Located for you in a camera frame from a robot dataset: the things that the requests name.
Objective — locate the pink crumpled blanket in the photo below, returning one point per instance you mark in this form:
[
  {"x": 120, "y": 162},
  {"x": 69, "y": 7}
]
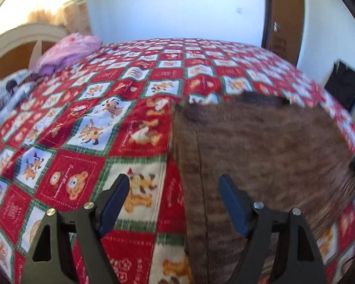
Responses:
[{"x": 66, "y": 52}]

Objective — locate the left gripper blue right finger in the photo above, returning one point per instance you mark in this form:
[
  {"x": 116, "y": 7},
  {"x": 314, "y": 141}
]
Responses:
[{"x": 297, "y": 257}]

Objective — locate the red patchwork cartoon bedspread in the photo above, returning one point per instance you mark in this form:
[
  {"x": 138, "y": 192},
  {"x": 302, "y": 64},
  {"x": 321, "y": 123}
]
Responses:
[{"x": 108, "y": 115}]

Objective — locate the patterned beige curtain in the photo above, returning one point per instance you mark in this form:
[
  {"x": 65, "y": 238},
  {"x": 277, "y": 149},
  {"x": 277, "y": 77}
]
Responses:
[{"x": 73, "y": 17}]

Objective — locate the brown knitted sweater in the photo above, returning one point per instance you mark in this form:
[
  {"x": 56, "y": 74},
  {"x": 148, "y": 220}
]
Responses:
[{"x": 281, "y": 154}]

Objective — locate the brown wooden door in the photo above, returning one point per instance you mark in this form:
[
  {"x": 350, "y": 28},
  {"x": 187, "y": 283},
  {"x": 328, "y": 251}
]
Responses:
[{"x": 283, "y": 28}]

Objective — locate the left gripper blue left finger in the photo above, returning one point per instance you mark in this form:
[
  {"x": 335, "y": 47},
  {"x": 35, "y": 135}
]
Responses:
[{"x": 50, "y": 258}]

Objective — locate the black folded stroller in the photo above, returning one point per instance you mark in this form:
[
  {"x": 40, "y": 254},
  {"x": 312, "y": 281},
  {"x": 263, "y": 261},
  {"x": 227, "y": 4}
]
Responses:
[{"x": 341, "y": 85}]

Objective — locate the white patterned pillow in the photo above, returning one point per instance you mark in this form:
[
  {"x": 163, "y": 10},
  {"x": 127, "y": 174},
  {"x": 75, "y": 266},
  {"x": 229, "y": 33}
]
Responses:
[{"x": 15, "y": 88}]

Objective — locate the cream wooden headboard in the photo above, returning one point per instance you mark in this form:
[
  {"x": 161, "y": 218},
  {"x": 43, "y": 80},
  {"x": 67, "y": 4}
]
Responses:
[{"x": 22, "y": 46}]

